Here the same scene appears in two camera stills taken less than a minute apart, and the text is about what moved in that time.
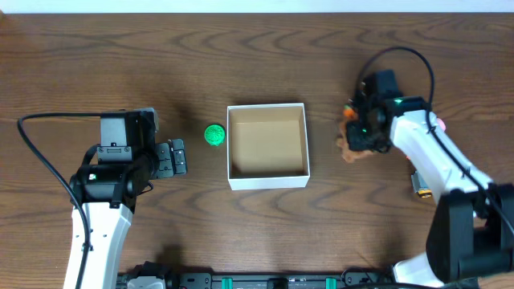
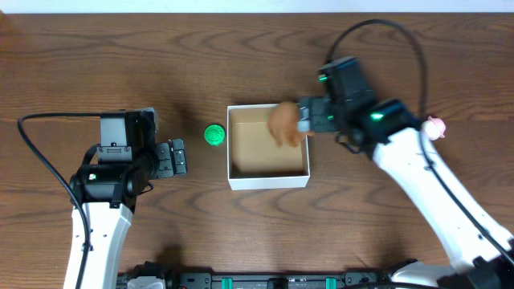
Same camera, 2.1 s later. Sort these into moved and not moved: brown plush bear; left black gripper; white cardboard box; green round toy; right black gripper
Moved: brown plush bear; right black gripper
Not moved: green round toy; left black gripper; white cardboard box
